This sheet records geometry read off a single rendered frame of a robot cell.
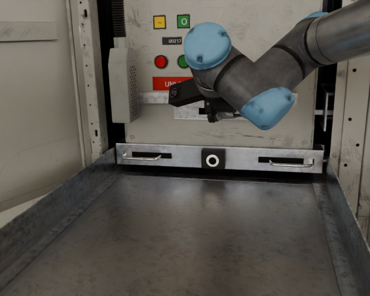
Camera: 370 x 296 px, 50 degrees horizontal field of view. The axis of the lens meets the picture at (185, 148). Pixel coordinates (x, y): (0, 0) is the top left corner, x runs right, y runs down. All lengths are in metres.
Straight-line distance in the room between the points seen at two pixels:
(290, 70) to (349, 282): 0.33
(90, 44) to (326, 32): 0.61
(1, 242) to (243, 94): 0.45
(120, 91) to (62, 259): 0.42
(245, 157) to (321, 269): 0.43
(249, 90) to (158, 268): 0.31
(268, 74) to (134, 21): 0.50
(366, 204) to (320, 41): 0.53
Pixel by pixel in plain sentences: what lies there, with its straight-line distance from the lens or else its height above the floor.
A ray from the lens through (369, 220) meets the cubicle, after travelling 1.07.
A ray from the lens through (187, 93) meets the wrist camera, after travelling 0.82.
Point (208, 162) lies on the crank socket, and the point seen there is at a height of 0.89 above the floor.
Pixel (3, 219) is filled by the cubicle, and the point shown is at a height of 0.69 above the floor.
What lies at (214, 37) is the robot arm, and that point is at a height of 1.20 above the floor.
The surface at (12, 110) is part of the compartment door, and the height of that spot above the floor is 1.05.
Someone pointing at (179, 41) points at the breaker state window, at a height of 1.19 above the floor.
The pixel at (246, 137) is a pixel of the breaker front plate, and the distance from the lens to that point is 1.01.
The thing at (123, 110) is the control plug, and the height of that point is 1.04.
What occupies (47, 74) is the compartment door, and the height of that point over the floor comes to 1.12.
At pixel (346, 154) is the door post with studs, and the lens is 0.99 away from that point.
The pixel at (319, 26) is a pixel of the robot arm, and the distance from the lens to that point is 0.63.
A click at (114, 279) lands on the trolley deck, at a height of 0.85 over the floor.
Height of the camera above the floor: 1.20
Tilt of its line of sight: 16 degrees down
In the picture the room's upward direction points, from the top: 1 degrees counter-clockwise
